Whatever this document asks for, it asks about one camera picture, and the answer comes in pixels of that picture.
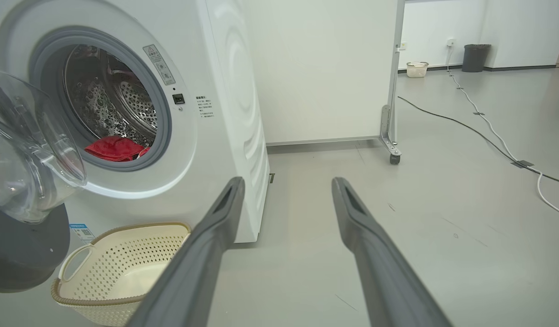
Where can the cream perforated laundry basket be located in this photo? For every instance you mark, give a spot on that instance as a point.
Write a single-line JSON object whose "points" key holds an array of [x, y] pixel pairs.
{"points": [[111, 263]]}

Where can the black partition caster wheel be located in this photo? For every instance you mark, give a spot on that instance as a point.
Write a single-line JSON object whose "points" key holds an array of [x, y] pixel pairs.
{"points": [[395, 159]]}

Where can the steel perforated washer drum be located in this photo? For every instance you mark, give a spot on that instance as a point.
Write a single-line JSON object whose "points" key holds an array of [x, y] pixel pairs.
{"points": [[102, 104]]}

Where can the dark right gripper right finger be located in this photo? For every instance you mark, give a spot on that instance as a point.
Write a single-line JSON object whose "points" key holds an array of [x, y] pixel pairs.
{"points": [[379, 263]]}

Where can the blue white energy label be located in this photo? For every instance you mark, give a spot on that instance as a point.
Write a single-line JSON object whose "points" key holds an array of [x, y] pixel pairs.
{"points": [[81, 232]]}

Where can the wheeled metal stand leg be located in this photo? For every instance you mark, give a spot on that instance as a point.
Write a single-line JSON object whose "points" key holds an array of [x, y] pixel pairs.
{"points": [[324, 68]]}

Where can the grey rubber door gasket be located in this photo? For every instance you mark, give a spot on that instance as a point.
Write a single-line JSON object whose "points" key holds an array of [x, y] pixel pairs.
{"points": [[165, 122]]}

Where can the black door latch socket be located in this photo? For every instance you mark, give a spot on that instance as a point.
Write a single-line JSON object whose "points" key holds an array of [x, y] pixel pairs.
{"points": [[178, 99]]}

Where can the white front-load washing machine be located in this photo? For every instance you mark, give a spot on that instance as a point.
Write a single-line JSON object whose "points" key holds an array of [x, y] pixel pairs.
{"points": [[215, 150]]}

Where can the dark grey trash bin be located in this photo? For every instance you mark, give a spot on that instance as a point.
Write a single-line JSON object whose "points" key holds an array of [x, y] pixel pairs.
{"points": [[476, 59]]}

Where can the round glass washing machine door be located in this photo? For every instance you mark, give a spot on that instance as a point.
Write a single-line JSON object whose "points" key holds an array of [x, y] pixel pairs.
{"points": [[29, 254]]}

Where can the red white-trimmed garment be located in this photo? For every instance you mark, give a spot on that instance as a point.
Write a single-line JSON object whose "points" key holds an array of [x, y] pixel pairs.
{"points": [[113, 147]]}

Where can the small white woven basket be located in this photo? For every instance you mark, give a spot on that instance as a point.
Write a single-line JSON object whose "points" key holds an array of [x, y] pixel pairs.
{"points": [[417, 70]]}

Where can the printed text notice label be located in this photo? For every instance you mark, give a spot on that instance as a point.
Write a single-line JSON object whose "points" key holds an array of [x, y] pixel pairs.
{"points": [[204, 107]]}

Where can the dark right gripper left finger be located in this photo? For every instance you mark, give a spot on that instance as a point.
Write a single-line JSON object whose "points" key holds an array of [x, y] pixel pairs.
{"points": [[202, 254]]}

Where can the grey warning sticker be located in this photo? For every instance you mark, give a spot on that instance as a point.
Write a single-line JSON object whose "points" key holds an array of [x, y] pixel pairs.
{"points": [[159, 64]]}

